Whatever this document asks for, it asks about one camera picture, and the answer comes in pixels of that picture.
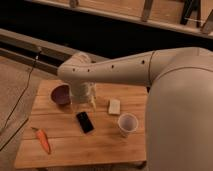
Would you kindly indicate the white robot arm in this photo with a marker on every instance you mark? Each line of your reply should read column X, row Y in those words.
column 179, row 108

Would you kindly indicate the wooden board table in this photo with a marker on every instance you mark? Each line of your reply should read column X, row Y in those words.
column 70, row 146

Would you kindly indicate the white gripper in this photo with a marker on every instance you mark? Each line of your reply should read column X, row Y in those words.
column 83, row 93

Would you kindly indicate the white sponge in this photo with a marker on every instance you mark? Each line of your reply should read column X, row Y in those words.
column 114, row 107

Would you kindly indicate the grey metal rail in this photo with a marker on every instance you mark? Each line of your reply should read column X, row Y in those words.
column 24, row 49

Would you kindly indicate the black phone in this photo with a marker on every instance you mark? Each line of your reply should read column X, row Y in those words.
column 84, row 122

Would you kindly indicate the orange pepper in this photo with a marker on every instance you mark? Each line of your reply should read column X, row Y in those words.
column 43, row 139

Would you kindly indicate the purple bowl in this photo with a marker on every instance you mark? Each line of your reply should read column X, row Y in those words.
column 60, row 95

